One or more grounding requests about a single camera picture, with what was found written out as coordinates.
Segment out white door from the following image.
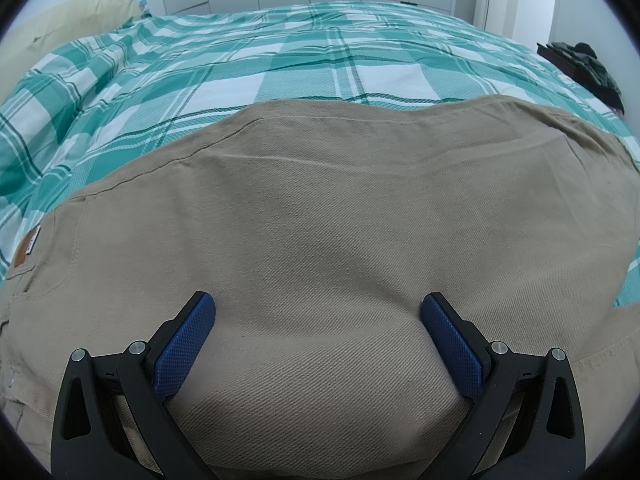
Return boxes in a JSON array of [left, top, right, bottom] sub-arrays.
[[475, 0, 558, 43]]

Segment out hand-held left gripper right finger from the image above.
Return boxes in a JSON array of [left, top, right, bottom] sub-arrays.
[[419, 292, 588, 480]]

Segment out khaki pants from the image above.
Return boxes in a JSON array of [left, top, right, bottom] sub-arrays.
[[0, 94, 640, 480]]

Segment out green white plaid blanket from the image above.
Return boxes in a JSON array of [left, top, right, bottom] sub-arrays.
[[0, 2, 640, 311]]

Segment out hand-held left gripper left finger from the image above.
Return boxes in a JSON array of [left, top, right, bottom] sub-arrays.
[[50, 291, 217, 480]]

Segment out dark wooden furniture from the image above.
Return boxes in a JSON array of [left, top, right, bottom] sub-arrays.
[[536, 42, 621, 106]]

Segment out cream pillow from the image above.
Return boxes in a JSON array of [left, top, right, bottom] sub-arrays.
[[0, 0, 141, 76]]

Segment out dark green clothes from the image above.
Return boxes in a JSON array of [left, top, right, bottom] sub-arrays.
[[547, 41, 626, 113]]

